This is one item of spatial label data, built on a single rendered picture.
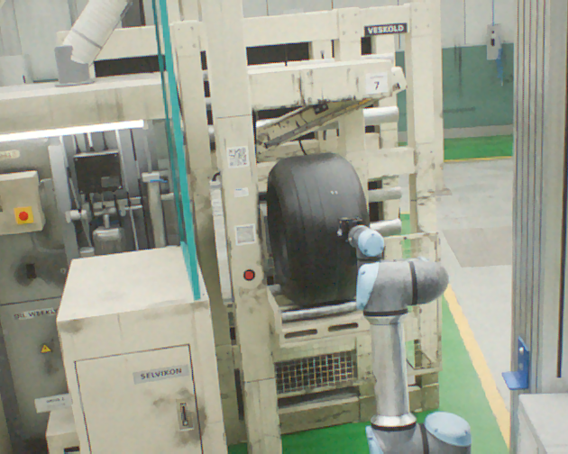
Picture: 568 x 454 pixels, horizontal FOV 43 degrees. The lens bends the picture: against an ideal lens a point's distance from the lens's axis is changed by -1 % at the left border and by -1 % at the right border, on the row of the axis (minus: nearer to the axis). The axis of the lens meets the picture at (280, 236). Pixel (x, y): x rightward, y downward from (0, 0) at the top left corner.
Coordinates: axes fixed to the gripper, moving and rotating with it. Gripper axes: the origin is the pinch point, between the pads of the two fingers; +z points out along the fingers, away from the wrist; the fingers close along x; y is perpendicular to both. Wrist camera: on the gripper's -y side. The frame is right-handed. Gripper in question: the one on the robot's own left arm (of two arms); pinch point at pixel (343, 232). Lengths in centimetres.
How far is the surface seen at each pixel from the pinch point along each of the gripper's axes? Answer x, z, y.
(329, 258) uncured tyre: 5.4, 1.5, -8.8
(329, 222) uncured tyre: 4.1, 1.7, 4.2
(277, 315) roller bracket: 24.3, 12.6, -29.8
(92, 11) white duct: 76, 40, 87
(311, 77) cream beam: -4, 41, 55
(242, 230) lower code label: 32.4, 20.6, 2.2
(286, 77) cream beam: 6, 41, 56
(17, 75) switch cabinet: 249, 983, 130
